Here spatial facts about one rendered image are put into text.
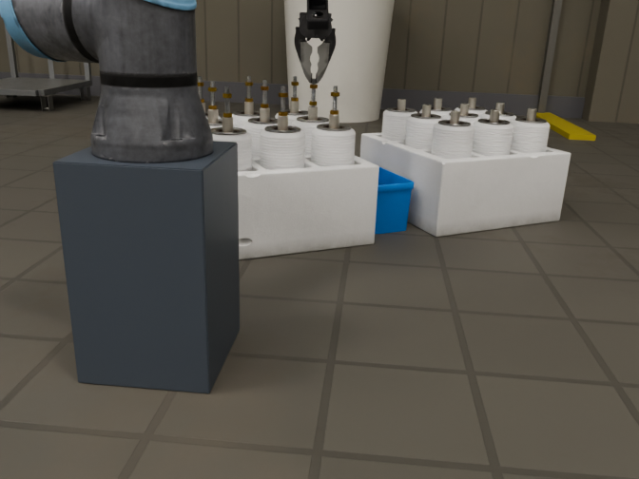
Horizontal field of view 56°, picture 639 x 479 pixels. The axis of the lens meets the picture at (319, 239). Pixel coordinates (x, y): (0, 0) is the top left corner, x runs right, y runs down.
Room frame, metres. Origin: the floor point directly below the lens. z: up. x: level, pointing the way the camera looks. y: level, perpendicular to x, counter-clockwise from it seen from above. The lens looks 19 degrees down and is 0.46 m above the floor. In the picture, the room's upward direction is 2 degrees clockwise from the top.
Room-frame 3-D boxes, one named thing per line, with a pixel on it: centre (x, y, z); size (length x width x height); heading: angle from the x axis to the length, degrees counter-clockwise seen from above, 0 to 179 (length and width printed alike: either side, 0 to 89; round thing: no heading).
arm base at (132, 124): (0.77, 0.22, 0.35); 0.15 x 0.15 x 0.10
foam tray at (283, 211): (1.38, 0.13, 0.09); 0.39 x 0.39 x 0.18; 24
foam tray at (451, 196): (1.60, -0.37, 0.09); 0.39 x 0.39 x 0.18; 25
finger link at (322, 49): (1.44, 0.01, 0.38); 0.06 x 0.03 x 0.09; 3
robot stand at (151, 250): (0.77, 0.22, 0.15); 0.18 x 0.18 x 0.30; 85
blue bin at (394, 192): (1.50, -0.11, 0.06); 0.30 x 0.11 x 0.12; 25
